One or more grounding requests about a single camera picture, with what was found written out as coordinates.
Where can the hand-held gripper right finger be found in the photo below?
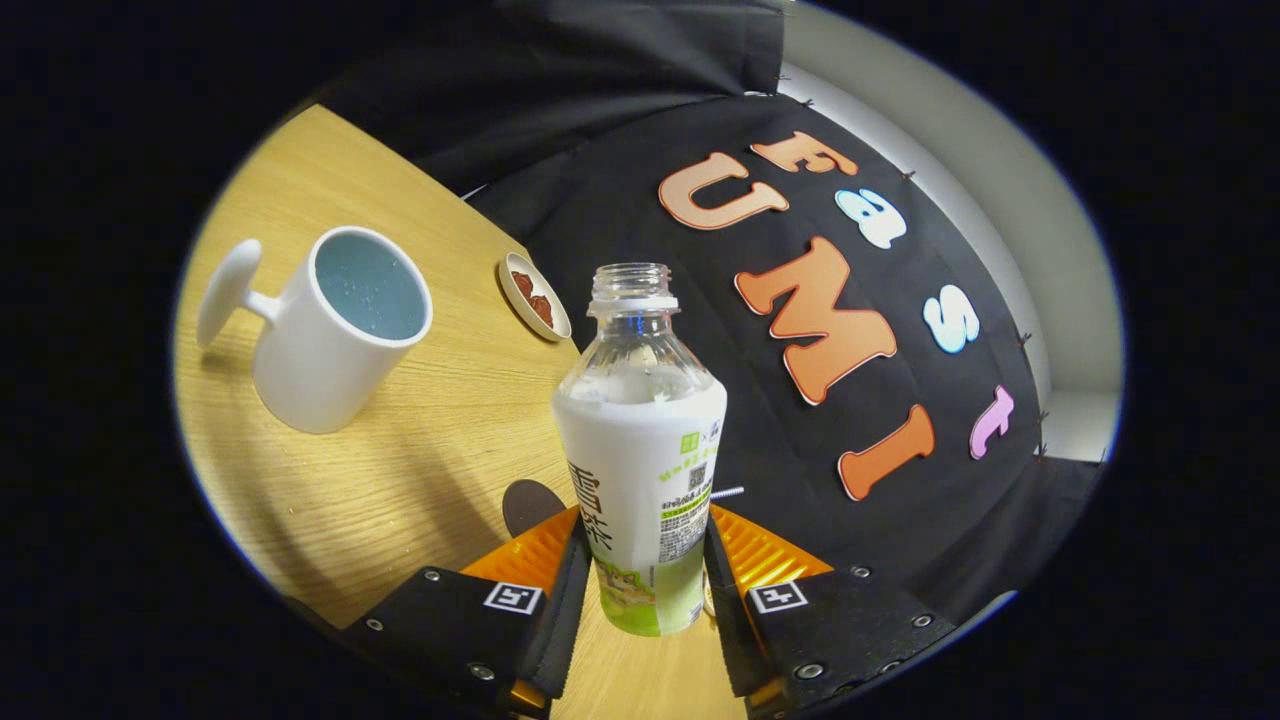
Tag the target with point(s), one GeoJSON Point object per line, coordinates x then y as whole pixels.
{"type": "Point", "coordinates": [725, 620]}

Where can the wooden table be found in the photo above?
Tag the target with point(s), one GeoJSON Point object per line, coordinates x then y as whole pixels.
{"type": "Point", "coordinates": [420, 470]}

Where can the small white dish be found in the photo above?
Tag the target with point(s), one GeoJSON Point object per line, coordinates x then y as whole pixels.
{"type": "Point", "coordinates": [512, 292]}

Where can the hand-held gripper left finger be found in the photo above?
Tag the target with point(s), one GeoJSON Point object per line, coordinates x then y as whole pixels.
{"type": "Point", "coordinates": [565, 620]}

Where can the red dried fruit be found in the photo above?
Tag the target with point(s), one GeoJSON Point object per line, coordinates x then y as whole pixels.
{"type": "Point", "coordinates": [536, 302]}

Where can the clear juice bottle green label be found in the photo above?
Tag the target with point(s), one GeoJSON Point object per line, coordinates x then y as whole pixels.
{"type": "Point", "coordinates": [640, 450]}

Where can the striped straw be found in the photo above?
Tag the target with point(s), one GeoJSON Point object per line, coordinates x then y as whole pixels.
{"type": "Point", "coordinates": [728, 493]}

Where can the dark round coaster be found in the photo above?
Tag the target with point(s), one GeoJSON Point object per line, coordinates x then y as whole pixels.
{"type": "Point", "coordinates": [528, 505]}

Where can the white cup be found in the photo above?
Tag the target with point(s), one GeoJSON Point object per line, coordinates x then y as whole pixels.
{"type": "Point", "coordinates": [320, 370]}

